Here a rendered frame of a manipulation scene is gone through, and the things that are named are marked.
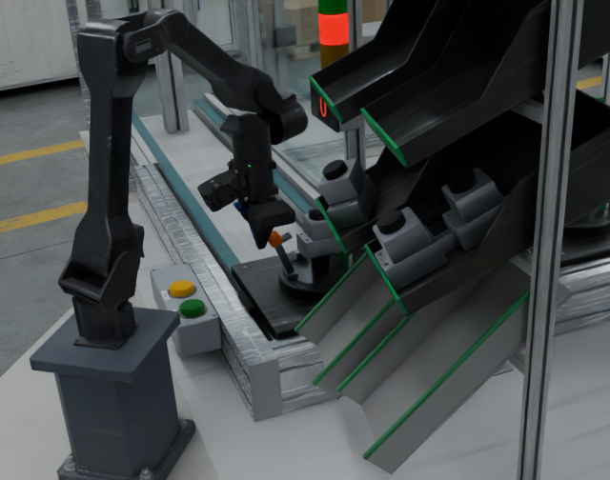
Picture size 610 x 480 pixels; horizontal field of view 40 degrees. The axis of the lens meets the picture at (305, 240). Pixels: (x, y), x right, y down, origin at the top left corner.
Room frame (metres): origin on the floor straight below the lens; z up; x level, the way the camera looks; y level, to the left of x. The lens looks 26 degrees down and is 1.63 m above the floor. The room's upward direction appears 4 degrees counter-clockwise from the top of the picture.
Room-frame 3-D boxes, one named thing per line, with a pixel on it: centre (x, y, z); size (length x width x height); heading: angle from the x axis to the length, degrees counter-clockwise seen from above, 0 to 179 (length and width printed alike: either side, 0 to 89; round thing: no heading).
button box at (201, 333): (1.21, 0.21, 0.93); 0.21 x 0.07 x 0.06; 19
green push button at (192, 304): (1.14, 0.19, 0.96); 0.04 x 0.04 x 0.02
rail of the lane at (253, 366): (1.41, 0.21, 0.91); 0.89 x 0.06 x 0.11; 19
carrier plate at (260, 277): (1.20, -0.02, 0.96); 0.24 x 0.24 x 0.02; 19
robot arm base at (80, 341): (0.92, 0.26, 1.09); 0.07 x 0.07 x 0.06; 73
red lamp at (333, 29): (1.42, -0.07, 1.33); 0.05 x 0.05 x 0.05
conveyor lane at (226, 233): (1.49, 0.05, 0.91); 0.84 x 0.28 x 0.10; 19
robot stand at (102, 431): (0.92, 0.27, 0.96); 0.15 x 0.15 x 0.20; 73
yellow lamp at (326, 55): (1.42, -0.07, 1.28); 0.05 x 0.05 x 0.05
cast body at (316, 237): (1.20, -0.03, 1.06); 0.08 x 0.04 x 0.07; 110
